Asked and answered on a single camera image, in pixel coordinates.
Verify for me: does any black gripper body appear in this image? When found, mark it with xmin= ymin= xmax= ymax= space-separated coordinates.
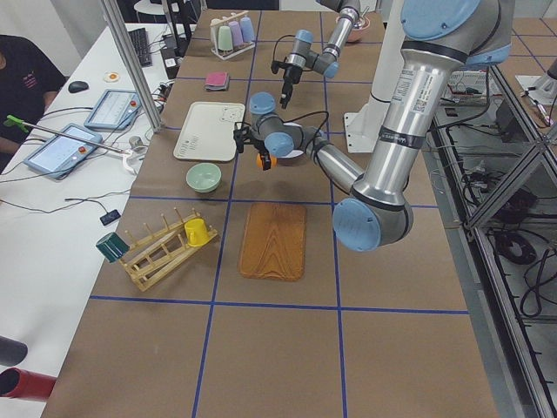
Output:
xmin=283 ymin=64 xmax=301 ymax=89
xmin=255 ymin=141 xmax=271 ymax=159

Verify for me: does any orange fruit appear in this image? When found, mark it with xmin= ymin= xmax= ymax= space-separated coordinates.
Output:
xmin=256 ymin=155 xmax=272 ymax=171

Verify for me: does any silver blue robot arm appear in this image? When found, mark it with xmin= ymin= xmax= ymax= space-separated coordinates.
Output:
xmin=271 ymin=0 xmax=360 ymax=109
xmin=248 ymin=1 xmax=515 ymax=252

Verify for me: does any cream bear tray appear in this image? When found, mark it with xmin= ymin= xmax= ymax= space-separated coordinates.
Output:
xmin=173 ymin=102 xmax=245 ymax=162

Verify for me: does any wooden tray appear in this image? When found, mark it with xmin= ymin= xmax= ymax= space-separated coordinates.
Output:
xmin=238 ymin=202 xmax=306 ymax=281

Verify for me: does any green ceramic bowl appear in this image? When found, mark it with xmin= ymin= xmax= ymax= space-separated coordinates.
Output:
xmin=185 ymin=162 xmax=222 ymax=193

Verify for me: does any blue cup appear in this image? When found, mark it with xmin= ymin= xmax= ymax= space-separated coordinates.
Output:
xmin=239 ymin=17 xmax=255 ymax=44

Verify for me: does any lilac cup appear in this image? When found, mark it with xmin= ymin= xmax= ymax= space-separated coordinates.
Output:
xmin=228 ymin=21 xmax=244 ymax=49

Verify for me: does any pink folded cloth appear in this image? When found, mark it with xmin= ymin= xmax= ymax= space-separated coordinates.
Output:
xmin=205 ymin=71 xmax=230 ymax=91

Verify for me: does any pink bowl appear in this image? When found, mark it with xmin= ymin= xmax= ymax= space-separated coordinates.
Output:
xmin=332 ymin=17 xmax=370 ymax=43

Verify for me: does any pale green cup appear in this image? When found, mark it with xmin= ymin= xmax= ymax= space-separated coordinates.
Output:
xmin=218 ymin=24 xmax=233 ymax=55

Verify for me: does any yellow mug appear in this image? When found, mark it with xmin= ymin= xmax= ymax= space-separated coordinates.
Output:
xmin=185 ymin=218 xmax=210 ymax=247

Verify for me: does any small metal cylinder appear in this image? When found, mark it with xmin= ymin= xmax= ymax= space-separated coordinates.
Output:
xmin=128 ymin=136 xmax=144 ymax=149

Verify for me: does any metal rod green clip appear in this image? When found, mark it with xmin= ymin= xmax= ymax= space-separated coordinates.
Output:
xmin=3 ymin=115 xmax=147 ymax=179

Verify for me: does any teach pendant far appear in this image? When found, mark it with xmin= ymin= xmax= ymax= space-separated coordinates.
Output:
xmin=84 ymin=90 xmax=141 ymax=131

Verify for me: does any teach pendant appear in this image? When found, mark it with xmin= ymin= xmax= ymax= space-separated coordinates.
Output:
xmin=84 ymin=90 xmax=141 ymax=131
xmin=23 ymin=135 xmax=97 ymax=179

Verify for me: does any black keyboard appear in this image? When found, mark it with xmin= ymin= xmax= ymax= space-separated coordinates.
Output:
xmin=128 ymin=28 xmax=152 ymax=67

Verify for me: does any wooden mug rack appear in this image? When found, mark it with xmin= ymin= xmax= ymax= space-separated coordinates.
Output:
xmin=117 ymin=207 xmax=218 ymax=292

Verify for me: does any dark green mug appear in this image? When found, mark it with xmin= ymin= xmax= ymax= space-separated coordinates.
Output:
xmin=96 ymin=232 xmax=130 ymax=263

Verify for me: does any black computer mouse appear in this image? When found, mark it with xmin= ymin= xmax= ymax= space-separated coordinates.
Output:
xmin=67 ymin=81 xmax=89 ymax=94

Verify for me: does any teach pendant near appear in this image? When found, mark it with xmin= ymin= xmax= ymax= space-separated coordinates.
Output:
xmin=23 ymin=135 xmax=97 ymax=179

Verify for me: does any seated person black shirt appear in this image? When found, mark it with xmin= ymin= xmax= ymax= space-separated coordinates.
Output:
xmin=0 ymin=34 xmax=66 ymax=173

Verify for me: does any white wire cup rack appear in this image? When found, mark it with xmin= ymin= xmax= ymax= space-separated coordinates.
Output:
xmin=210 ymin=10 xmax=256 ymax=60

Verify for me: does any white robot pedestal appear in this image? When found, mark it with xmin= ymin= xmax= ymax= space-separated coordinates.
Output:
xmin=344 ymin=0 xmax=405 ymax=153

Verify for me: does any aluminium frame post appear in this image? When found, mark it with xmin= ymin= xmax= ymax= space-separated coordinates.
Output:
xmin=99 ymin=0 xmax=163 ymax=133

